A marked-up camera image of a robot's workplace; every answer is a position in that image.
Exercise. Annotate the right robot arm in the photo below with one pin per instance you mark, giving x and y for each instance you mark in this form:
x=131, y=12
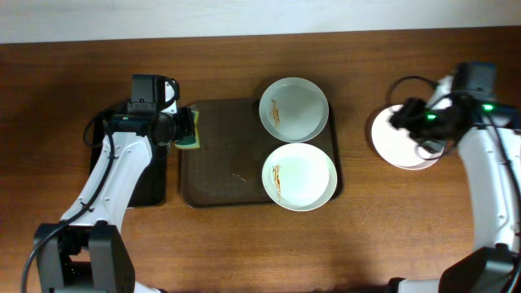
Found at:
x=490, y=152

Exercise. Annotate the black tray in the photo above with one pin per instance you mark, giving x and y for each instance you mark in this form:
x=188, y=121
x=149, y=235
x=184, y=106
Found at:
x=150, y=189

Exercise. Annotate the white plate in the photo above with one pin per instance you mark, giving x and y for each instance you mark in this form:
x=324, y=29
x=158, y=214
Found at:
x=396, y=147
x=299, y=177
x=294, y=109

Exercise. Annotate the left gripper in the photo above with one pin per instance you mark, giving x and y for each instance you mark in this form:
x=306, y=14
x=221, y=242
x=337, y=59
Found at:
x=188, y=123

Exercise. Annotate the brown tray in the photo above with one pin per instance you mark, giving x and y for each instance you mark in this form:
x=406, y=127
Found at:
x=226, y=169

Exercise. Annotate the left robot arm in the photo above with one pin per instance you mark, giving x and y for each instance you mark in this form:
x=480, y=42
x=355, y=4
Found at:
x=84, y=251

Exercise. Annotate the white plate bottom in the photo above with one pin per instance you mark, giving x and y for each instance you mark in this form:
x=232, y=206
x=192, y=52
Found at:
x=299, y=177

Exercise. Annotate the white plate top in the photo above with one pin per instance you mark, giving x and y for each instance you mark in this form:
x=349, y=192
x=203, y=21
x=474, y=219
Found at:
x=294, y=109

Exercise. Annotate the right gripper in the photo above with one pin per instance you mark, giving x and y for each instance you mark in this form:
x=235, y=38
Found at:
x=405, y=115

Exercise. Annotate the green yellow sponge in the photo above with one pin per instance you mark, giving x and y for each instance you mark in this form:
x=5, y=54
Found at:
x=187, y=134

